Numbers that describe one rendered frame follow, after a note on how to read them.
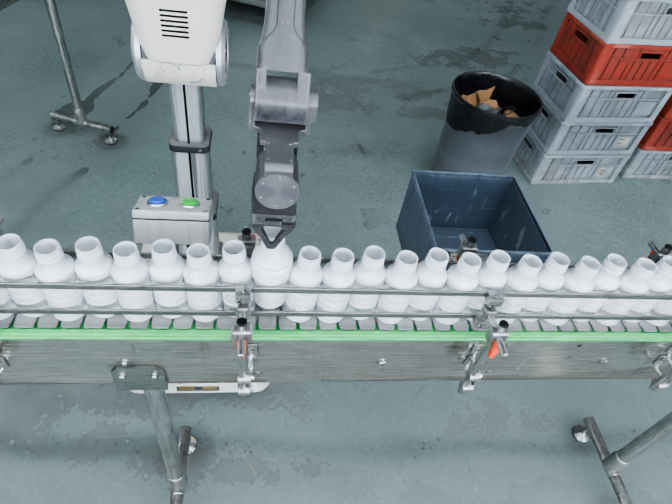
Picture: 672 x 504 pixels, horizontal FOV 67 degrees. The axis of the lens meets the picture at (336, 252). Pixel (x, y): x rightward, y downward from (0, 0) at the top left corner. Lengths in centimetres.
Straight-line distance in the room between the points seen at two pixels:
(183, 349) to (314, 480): 101
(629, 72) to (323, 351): 252
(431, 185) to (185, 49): 75
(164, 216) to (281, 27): 47
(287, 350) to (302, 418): 100
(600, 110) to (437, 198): 182
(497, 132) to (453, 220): 103
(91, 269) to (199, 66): 60
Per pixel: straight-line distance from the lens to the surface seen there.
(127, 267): 88
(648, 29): 308
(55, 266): 91
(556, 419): 230
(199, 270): 86
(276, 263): 84
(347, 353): 102
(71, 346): 103
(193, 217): 99
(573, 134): 324
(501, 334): 94
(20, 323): 104
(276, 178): 63
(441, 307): 99
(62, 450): 203
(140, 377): 109
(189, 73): 132
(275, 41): 66
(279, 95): 66
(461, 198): 157
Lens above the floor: 179
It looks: 46 degrees down
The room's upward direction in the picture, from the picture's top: 11 degrees clockwise
